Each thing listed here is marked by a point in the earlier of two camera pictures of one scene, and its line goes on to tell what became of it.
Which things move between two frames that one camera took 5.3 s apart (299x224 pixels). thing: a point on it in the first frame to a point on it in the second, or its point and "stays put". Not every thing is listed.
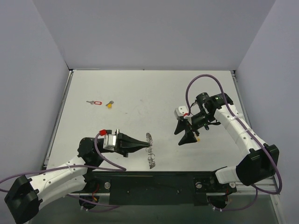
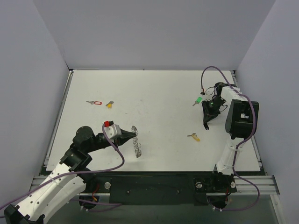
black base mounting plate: x=130 y=188 stays put
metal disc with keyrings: x=151 y=156 to x=137 y=145
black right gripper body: x=189 y=126 to x=209 y=114
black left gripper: x=120 y=143 to x=119 y=137
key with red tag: x=96 y=102 stays put
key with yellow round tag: x=110 y=105 stays put
